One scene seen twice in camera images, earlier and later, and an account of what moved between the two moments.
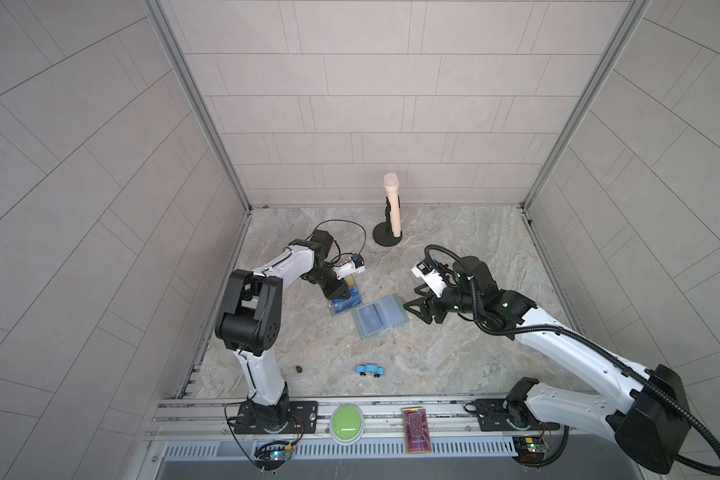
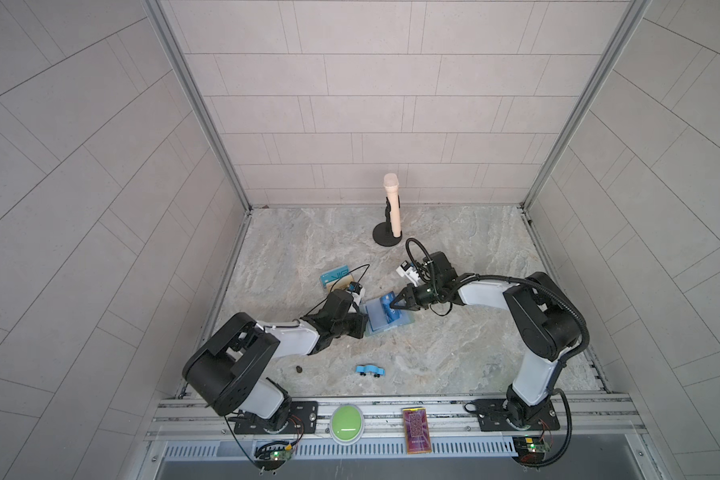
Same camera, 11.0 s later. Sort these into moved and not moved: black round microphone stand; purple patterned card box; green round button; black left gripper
Moved: black left gripper
Not moved: black round microphone stand; purple patterned card box; green round button
